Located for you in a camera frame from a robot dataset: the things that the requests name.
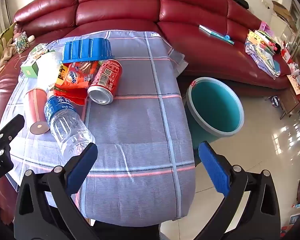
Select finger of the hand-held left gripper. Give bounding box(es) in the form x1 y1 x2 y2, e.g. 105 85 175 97
0 114 25 158

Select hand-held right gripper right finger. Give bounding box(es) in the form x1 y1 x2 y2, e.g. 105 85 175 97
197 141 282 240

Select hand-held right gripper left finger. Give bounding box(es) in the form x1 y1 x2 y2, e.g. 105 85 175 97
13 142 98 240

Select red striped paper cup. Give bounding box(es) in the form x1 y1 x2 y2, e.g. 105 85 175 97
23 87 50 134

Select clear plastic water bottle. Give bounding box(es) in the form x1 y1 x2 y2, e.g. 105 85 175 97
44 95 96 157

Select teal plastic bucket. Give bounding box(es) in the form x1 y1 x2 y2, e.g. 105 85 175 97
184 77 245 167

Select red yellow snack bag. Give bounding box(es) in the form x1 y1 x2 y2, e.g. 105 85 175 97
54 64 88 105

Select white plastic bag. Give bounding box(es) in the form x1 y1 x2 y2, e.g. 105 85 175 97
36 52 63 90

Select red soda can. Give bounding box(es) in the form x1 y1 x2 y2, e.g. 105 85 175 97
87 59 123 105

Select blue plastic tray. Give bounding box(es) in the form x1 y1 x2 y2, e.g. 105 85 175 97
62 37 115 63

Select green white medicine box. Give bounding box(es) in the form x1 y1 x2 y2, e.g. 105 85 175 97
20 59 40 78

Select beige plush toy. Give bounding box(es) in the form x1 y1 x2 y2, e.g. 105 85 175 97
0 39 19 90

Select green plush toy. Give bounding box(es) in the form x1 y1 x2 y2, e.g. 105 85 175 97
0 22 17 72

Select grey plaid cloth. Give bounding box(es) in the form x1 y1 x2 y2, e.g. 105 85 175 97
9 30 197 224

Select clear bag with green label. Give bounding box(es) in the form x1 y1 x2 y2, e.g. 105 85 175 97
30 44 56 58

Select orange biscuit packet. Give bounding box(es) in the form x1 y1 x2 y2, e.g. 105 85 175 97
55 60 100 90

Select wooden low table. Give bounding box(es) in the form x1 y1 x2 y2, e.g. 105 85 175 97
280 75 300 120

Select pile of colourful books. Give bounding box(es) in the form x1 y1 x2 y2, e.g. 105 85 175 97
245 29 282 79

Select thin teal book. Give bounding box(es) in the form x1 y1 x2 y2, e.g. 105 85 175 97
199 24 235 46

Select red white box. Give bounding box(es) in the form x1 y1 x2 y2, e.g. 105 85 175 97
281 47 294 64

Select red leather sofa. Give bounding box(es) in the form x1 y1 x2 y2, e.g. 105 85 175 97
0 0 294 200

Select cardboard box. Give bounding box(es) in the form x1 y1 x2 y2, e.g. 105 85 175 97
272 0 298 32

